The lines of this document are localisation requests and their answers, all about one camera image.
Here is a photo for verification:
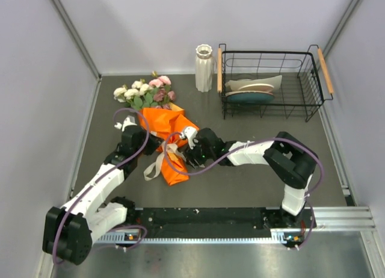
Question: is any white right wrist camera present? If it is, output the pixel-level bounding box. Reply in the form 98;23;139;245
180;126;198;149

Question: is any grey slotted cable duct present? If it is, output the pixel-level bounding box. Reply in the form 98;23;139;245
97;228;304;245

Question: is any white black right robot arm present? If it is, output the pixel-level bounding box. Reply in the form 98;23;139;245
182;126;319;227

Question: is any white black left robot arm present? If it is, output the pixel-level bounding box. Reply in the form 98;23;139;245
42;124;163;265

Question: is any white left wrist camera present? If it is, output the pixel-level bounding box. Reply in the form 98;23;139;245
114;116;137;132

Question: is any beige round plate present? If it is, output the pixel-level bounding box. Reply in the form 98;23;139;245
226;84;274;96

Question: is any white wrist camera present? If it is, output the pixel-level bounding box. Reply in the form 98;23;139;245
180;126;198;149
114;116;137;132

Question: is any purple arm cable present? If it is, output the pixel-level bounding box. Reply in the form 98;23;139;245
51;108;150;266
163;132;326;251

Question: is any white ribbed ceramic vase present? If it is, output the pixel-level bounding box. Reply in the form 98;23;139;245
195;44;215;93

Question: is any white printed ribbon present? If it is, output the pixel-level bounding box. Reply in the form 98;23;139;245
143;142;185;181

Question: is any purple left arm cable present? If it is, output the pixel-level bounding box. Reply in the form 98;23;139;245
51;108;150;266

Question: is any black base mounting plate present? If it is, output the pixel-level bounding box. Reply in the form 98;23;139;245
124;208;313;229

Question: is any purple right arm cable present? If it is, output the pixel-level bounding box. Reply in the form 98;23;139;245
163;132;326;251

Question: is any artificial flower bunch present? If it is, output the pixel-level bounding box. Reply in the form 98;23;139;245
113;72;176;111

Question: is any teal round plate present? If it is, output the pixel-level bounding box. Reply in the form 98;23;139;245
226;91;274;103

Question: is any black wire dish basket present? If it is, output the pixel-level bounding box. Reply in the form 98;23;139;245
217;43;334;121

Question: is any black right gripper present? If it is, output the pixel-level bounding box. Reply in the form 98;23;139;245
183;138;215;170

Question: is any aluminium frame rail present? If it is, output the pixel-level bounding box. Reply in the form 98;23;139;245
314;206;376;232

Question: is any orange wrapping paper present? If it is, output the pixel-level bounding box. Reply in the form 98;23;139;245
139;108;198;186

